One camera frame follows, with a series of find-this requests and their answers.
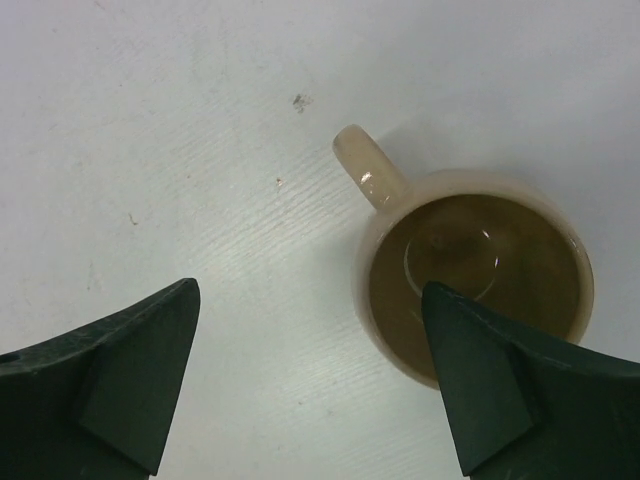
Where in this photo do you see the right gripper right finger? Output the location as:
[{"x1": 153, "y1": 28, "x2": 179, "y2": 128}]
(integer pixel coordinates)
[{"x1": 422, "y1": 282, "x2": 639, "y2": 479}]

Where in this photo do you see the beige mug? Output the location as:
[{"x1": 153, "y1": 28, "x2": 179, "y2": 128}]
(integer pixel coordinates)
[{"x1": 332, "y1": 125, "x2": 594, "y2": 388}]

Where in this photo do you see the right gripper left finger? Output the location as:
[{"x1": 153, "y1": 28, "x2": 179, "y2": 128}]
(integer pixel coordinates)
[{"x1": 1, "y1": 278, "x2": 200, "y2": 479}]

